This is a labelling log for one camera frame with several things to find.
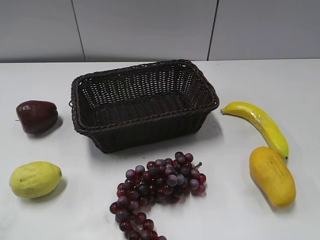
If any orange yellow mango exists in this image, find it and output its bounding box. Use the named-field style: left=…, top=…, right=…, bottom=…
left=249, top=146, right=297, bottom=209

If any dark red wax apple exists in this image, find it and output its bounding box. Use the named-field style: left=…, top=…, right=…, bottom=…
left=16, top=100, right=58, bottom=135

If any yellow banana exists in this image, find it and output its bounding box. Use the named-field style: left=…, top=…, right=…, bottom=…
left=220, top=101, right=289, bottom=159

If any yellow green lemon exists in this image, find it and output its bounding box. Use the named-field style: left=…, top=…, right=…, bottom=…
left=9, top=161, right=62, bottom=199

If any red purple grape bunch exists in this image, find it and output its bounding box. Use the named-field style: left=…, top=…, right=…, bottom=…
left=109, top=151, right=207, bottom=240

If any dark woven plastic basket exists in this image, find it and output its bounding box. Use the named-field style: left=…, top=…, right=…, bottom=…
left=69, top=59, right=220, bottom=153

